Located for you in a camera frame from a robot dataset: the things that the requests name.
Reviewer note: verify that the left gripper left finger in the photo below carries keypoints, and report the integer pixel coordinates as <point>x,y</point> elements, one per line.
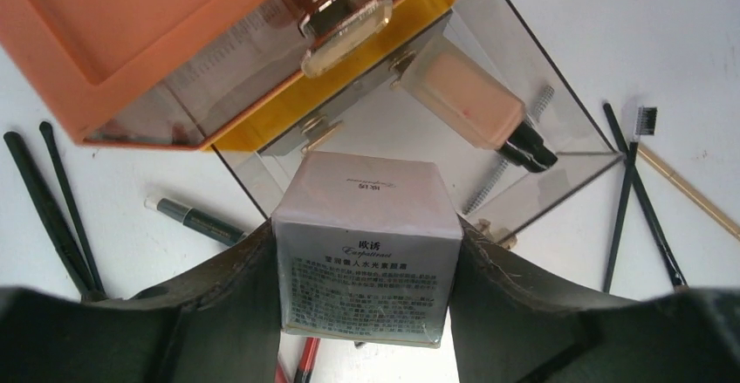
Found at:
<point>217,322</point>

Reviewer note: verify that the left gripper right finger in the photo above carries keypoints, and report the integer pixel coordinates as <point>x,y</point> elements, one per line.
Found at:
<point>512,321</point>

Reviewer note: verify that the red lipstick black cap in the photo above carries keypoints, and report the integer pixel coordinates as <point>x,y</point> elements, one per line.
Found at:
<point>306,364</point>

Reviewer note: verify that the small white box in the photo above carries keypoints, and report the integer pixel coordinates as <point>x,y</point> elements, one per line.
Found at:
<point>367,250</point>

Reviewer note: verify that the clear drawer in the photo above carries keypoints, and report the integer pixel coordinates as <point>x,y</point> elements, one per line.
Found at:
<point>371,117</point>
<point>239,68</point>

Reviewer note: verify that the beige foundation tube black cap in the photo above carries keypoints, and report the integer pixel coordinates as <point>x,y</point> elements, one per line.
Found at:
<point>459,92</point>

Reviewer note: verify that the orange three-drawer organizer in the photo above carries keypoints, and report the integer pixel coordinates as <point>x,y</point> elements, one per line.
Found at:
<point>90,59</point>

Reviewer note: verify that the clear top drawer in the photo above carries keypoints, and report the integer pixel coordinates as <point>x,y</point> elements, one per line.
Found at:
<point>239,68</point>

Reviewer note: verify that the pink lip gloss tube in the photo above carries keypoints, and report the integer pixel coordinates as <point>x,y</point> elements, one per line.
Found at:
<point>280,376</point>

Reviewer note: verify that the dark concealer stick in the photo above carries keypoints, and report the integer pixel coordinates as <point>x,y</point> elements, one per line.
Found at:
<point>197,220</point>

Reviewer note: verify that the grey silver pencil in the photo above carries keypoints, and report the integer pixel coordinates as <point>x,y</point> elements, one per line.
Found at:
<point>526,148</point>

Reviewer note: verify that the black powder brush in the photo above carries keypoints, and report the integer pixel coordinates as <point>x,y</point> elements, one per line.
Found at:
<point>52,219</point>

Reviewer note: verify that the thin black eyeliner brush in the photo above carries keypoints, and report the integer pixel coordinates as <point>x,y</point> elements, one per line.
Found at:
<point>46,129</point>

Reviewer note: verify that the wooden handle brush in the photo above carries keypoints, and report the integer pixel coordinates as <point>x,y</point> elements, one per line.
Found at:
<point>692,193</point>

